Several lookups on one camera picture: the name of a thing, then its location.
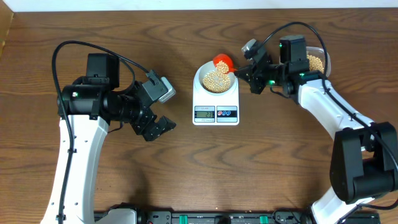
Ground red plastic measuring scoop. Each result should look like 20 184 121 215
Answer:
213 54 236 73

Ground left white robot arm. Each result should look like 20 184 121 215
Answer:
42 54 176 223

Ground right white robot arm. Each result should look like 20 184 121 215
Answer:
234 35 397 223

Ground soybeans in bowl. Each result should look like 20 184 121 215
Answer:
203 68 232 93

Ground pale blue round bowl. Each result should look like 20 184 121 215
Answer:
200 62 236 93

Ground white digital kitchen scale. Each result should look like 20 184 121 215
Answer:
192 62 239 126

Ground yellow soybeans pile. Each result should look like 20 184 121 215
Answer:
307 55 325 73

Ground clear plastic food container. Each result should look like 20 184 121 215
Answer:
306 47 331 77

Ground right black cable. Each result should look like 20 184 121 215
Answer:
257 21 398 175

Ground black cable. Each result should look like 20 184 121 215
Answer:
257 21 398 175
51 40 156 224

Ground left black cable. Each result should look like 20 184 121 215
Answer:
51 40 156 224

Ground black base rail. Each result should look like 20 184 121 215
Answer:
93 210 381 224

